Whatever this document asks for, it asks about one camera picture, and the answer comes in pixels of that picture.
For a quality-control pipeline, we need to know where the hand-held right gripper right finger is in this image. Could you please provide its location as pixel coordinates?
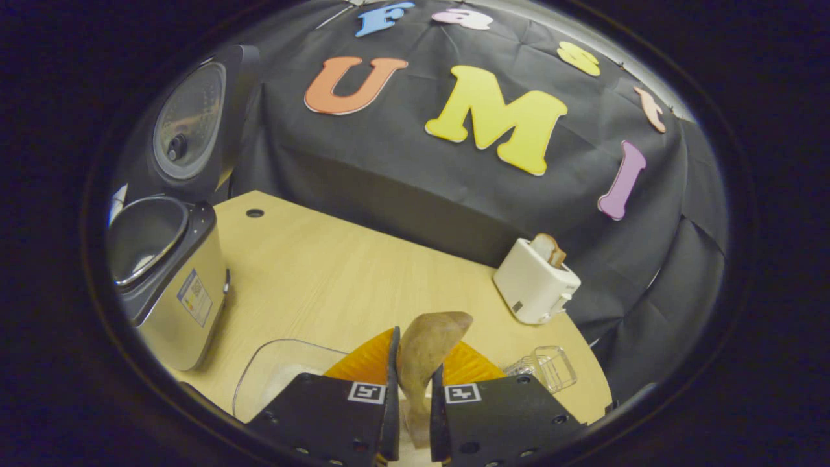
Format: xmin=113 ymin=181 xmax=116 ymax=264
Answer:
xmin=429 ymin=341 xmax=587 ymax=467

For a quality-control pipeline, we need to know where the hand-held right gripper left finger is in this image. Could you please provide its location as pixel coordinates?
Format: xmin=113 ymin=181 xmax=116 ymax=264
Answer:
xmin=245 ymin=326 xmax=403 ymax=467

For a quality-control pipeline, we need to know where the clear wire chopstick holder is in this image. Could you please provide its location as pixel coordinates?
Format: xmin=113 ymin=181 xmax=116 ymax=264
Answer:
xmin=503 ymin=346 xmax=578 ymax=394

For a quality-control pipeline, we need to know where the wooden spoon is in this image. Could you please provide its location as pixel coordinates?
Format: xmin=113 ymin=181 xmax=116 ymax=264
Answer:
xmin=397 ymin=311 xmax=474 ymax=449

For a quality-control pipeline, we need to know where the black silver rice cooker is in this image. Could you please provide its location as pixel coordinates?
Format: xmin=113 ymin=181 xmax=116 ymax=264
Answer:
xmin=107 ymin=44 xmax=261 ymax=372

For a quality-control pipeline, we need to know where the white rice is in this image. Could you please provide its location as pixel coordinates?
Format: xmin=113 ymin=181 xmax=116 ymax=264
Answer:
xmin=120 ymin=250 xmax=166 ymax=280

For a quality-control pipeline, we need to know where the clear plastic tray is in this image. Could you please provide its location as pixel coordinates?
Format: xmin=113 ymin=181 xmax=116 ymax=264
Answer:
xmin=232 ymin=339 xmax=351 ymax=424

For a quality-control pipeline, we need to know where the white toaster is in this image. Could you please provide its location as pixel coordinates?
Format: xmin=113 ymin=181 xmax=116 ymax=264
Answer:
xmin=493 ymin=237 xmax=582 ymax=325

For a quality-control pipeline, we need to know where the toasted bread slice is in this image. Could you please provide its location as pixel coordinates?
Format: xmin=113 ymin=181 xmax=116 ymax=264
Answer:
xmin=530 ymin=233 xmax=567 ymax=268

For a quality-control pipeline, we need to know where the black backdrop cloth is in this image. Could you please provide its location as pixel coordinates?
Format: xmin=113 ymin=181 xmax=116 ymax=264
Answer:
xmin=113 ymin=0 xmax=730 ymax=403

